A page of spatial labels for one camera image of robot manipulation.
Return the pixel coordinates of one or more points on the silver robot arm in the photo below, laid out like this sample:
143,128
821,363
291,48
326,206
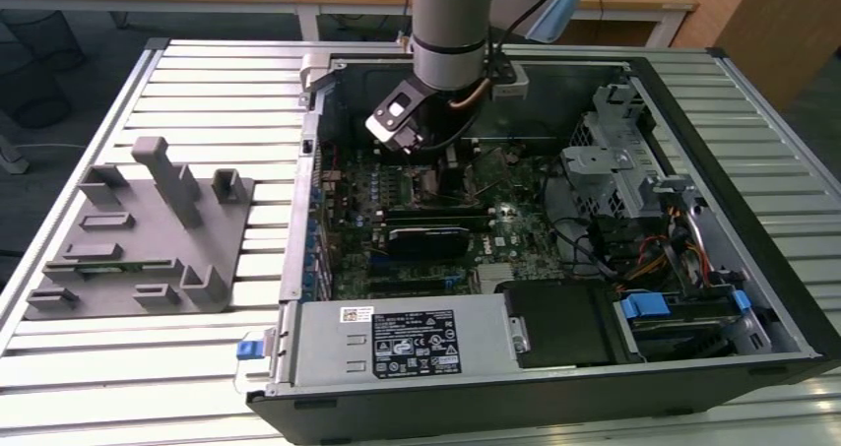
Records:
450,32

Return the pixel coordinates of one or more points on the CPU socket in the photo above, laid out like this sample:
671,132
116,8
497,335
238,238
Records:
423,190

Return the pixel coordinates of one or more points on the RAM slot white clips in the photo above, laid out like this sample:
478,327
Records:
469,153
434,223

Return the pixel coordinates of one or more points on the RAM slot black clips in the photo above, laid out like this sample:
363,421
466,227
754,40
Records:
434,210
434,217
469,160

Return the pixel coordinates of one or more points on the coin battery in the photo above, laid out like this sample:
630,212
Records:
513,155

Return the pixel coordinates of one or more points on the grey case latch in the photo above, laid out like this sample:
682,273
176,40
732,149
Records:
314,72

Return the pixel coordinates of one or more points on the green motherboard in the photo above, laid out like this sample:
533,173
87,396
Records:
519,219

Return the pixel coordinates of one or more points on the silver drive cage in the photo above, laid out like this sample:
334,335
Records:
591,163

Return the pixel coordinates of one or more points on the black graphics card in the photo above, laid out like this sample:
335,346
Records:
427,241

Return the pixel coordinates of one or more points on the silver chipset heat sink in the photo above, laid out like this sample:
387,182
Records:
495,273

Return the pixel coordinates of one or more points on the blue disk carrier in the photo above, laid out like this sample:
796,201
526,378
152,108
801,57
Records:
643,305

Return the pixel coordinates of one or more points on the silver power supply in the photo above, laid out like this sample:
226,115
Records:
315,337

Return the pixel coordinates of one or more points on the wooden cabinet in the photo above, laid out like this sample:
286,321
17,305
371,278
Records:
776,32

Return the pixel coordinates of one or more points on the grey parts rack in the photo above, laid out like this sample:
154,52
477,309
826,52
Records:
158,269

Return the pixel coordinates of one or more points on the green RAM stick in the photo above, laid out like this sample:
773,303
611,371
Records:
142,266

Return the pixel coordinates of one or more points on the blue case latch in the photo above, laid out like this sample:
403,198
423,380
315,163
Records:
247,350

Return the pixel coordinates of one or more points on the small blue clip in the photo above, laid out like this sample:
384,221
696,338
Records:
740,302

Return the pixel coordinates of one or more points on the black PC case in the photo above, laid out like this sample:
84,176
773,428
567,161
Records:
526,411

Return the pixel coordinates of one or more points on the black mesh waste bin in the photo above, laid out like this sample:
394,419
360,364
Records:
39,27

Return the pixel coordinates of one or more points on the white stand foot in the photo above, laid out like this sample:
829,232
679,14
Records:
13,158

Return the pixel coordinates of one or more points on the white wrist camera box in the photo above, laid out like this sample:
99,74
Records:
511,89
394,113

